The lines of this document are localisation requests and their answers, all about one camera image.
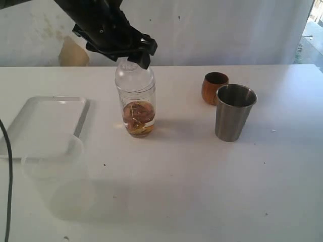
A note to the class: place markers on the stainless steel cup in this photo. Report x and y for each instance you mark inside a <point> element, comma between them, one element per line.
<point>235,102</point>

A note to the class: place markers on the brown food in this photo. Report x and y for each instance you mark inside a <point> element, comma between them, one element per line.
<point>143,131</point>

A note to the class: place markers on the white rectangular tray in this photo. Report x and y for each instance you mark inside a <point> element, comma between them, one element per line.
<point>42,116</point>

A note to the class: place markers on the wooden cup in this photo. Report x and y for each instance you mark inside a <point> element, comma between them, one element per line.
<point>212,82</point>

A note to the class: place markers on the translucent plastic container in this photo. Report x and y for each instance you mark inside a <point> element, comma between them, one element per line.
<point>57,169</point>

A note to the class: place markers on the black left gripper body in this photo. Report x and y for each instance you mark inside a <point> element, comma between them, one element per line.
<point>116,30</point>

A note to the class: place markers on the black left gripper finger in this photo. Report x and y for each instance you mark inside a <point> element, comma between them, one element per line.
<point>108,50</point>
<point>140,57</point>

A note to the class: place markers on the clear plastic shaker cup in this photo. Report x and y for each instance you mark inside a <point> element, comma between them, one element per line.
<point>148,95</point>

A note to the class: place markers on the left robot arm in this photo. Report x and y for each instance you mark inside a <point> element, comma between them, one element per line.
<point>86,13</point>

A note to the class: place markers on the clear plastic lid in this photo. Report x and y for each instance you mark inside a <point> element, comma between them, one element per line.
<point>132,78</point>

